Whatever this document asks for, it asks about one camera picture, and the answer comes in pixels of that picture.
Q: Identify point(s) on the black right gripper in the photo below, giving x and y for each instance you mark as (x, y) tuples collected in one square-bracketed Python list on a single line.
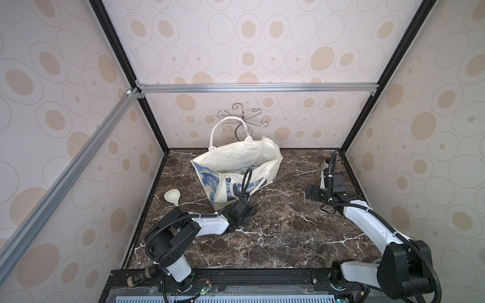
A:
[(316, 192)]

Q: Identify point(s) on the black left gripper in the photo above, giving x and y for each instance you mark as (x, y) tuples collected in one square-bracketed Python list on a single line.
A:
[(247, 219)]

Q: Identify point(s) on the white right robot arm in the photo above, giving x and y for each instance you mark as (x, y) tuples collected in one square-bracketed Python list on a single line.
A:
[(405, 269)]

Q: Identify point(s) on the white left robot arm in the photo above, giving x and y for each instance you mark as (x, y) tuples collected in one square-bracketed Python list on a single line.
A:
[(167, 241)]

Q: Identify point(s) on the starry night canvas bag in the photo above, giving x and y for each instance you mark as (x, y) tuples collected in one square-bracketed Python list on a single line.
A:
[(240, 167)]

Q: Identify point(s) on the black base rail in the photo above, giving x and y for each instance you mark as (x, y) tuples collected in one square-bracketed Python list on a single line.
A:
[(231, 285)]

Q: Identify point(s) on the horizontal aluminium rail back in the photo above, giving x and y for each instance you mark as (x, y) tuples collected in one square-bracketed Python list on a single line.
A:
[(265, 87)]

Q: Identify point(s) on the black corner frame post right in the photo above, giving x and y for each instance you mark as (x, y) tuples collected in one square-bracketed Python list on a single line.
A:
[(411, 32)]

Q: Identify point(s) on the black corner frame post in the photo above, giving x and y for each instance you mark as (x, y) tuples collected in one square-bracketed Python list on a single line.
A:
[(411, 32), (112, 37)]

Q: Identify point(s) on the diagonal aluminium rail left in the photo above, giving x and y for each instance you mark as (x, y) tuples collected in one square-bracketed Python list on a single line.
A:
[(29, 229)]

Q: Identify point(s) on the black corner frame post left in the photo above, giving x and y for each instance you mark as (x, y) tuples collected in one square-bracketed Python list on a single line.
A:
[(112, 37)]

